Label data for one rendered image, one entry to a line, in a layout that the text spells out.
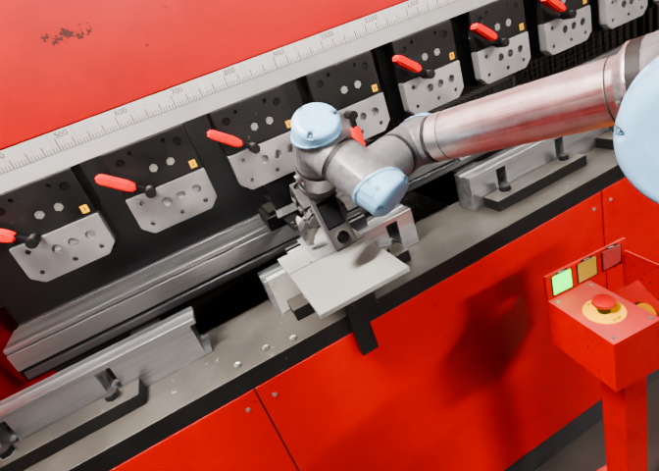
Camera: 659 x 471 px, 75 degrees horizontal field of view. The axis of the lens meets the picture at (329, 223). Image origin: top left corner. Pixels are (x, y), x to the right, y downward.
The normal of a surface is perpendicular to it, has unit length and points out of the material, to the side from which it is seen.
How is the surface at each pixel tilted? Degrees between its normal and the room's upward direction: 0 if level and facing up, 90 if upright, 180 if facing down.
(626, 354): 90
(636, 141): 84
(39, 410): 90
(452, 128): 66
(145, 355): 90
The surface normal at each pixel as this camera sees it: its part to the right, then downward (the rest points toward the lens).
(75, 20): 0.38, 0.28
